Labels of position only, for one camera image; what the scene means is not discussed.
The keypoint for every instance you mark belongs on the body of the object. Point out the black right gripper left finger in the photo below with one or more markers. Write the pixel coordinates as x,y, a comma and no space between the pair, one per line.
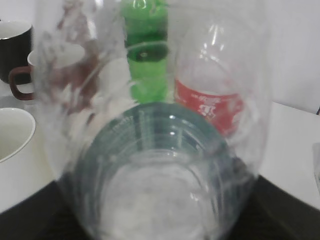
44,215

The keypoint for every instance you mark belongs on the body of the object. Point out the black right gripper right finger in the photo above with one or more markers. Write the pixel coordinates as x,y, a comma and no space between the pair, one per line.
273,214

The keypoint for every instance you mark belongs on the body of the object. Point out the clear water bottle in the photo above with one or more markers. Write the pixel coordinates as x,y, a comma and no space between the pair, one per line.
155,170

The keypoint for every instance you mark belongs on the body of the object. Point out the white mug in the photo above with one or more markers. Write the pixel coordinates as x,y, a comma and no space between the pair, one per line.
23,164

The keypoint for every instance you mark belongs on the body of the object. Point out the black mug, back left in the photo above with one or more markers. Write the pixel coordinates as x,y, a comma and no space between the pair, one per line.
16,42

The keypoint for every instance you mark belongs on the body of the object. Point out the cola bottle, red label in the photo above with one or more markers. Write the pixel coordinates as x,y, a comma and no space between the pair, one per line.
205,78

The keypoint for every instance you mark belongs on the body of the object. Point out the green soda bottle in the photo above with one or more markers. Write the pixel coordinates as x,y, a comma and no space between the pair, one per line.
146,35

